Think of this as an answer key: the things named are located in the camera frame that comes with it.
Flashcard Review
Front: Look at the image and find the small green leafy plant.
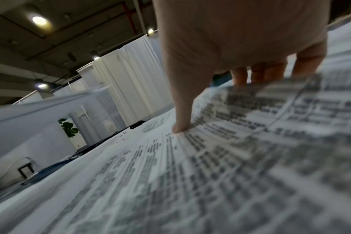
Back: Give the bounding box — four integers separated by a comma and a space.
58, 118, 80, 138

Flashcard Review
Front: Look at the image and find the red ceiling pipe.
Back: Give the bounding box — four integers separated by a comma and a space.
121, 0, 137, 37

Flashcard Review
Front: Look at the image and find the person's right hand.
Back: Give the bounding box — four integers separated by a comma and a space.
151, 0, 332, 134

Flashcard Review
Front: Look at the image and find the spread of white printed papers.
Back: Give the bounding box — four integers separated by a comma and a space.
0, 21, 351, 234

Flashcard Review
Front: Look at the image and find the black frame chair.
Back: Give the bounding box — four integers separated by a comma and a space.
17, 162, 35, 179

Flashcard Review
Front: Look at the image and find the white curtain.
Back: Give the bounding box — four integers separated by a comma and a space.
91, 34, 176, 128

